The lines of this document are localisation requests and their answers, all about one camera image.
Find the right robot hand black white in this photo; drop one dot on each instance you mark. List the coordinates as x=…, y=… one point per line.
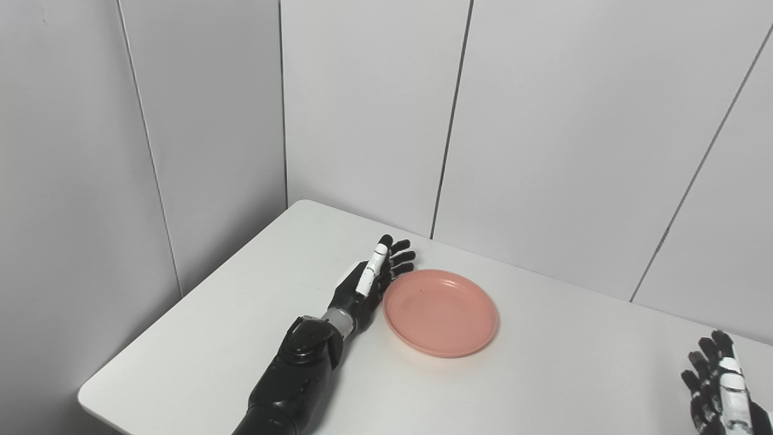
x=724, y=393

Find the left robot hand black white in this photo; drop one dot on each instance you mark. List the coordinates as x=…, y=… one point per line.
x=362, y=290

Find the pink round plate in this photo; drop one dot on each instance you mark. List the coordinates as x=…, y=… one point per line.
x=439, y=311

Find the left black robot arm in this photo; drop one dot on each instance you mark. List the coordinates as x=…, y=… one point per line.
x=296, y=374

